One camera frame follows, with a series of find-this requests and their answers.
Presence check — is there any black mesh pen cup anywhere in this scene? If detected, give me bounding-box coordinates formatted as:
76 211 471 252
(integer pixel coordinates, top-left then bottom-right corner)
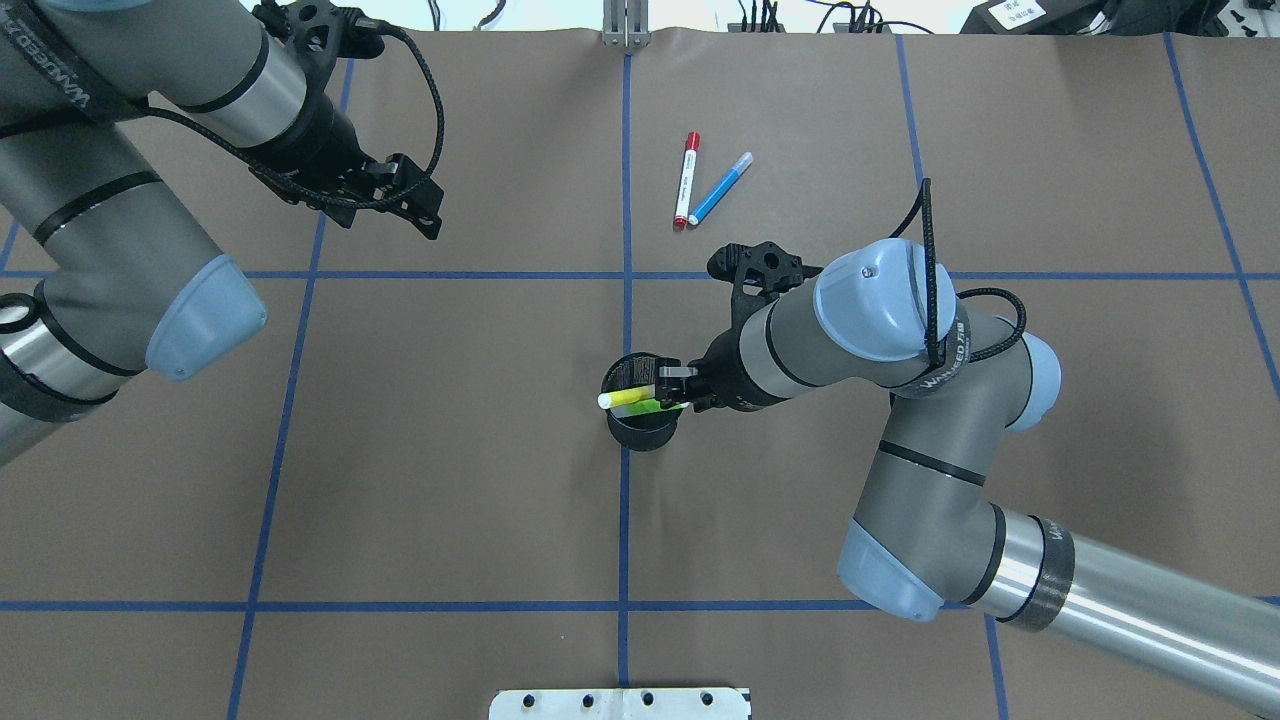
600 352 684 452

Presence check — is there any red marker pen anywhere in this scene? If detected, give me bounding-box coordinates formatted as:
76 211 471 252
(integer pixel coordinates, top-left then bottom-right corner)
672 131 701 232

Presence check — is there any black braided left cable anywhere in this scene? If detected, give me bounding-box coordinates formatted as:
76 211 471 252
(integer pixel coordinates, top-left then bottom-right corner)
131 26 445 211

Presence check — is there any black braided right cable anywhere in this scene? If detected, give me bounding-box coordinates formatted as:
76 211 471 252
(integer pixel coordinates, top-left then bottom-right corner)
888 178 1029 366

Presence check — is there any metal base plate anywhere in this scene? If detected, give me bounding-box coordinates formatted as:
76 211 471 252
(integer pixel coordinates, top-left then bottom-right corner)
488 687 753 719

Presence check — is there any blue marker pen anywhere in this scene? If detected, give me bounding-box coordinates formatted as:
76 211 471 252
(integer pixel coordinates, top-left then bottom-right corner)
687 151 754 227

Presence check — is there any yellow marker pen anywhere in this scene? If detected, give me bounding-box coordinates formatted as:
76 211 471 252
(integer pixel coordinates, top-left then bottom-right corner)
596 386 657 410

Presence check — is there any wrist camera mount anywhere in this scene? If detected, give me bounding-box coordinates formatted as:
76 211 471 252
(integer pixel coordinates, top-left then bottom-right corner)
707 242 824 331
250 1 385 76

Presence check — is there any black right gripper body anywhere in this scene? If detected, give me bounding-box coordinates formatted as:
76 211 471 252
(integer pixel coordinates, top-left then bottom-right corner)
687 331 785 413

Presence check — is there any black braided cable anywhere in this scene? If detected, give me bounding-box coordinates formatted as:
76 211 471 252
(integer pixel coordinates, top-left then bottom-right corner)
888 178 1029 366
131 26 445 211

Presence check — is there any aluminium frame post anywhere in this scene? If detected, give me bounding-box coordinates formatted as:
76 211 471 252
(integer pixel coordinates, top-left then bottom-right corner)
600 0 652 51

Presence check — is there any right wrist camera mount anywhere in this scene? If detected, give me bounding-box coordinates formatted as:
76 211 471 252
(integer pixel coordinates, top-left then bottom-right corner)
707 242 824 331

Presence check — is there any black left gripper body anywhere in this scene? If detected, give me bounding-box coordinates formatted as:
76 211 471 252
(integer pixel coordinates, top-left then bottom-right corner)
250 95 444 215

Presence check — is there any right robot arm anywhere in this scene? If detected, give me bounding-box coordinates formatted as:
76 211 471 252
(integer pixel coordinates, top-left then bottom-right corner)
659 237 1279 719

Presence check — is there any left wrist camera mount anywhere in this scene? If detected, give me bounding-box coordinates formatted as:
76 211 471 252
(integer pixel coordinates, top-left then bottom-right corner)
250 1 385 76

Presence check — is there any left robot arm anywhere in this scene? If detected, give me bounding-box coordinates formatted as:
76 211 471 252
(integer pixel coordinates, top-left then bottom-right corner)
1 1 445 462

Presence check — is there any green marker pen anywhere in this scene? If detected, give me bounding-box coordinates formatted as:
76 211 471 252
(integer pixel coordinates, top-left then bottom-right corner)
625 398 689 416

